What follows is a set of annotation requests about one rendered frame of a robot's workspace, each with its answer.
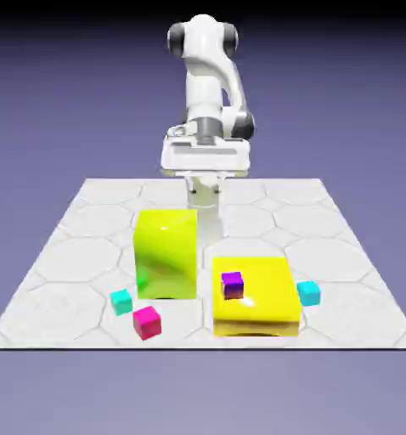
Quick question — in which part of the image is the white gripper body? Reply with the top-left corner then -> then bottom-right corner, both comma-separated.
161,134 -> 251,178

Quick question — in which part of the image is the small purple cube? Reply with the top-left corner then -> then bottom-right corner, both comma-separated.
220,270 -> 245,301

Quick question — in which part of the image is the small cyan cube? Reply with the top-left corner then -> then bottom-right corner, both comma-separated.
296,280 -> 322,308
109,288 -> 133,317

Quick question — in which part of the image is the small pink cube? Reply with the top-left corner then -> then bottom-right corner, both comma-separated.
132,305 -> 163,341

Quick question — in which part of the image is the large lime green box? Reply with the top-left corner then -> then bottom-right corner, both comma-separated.
133,208 -> 198,301

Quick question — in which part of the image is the large yellow box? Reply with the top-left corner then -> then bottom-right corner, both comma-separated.
211,257 -> 302,338

